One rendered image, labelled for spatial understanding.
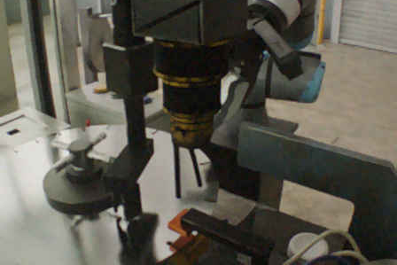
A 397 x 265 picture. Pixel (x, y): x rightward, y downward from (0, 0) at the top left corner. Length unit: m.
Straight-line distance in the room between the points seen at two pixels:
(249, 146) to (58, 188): 0.25
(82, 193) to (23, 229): 0.08
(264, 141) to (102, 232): 0.23
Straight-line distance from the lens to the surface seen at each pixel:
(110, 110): 0.80
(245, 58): 0.54
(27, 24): 0.85
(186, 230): 0.34
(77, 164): 0.43
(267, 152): 0.47
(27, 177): 0.49
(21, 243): 0.39
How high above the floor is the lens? 1.20
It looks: 25 degrees down
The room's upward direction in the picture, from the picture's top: straight up
